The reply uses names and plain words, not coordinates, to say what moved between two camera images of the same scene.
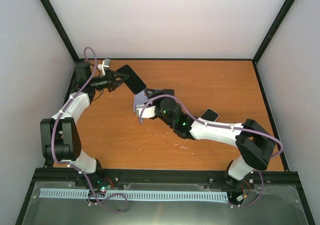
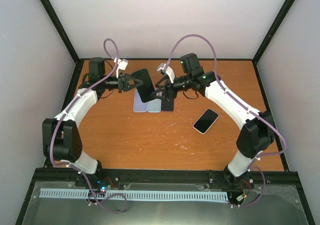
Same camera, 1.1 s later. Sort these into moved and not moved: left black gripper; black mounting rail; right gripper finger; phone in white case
Moved: left black gripper; right gripper finger
Not moved: black mounting rail; phone in white case
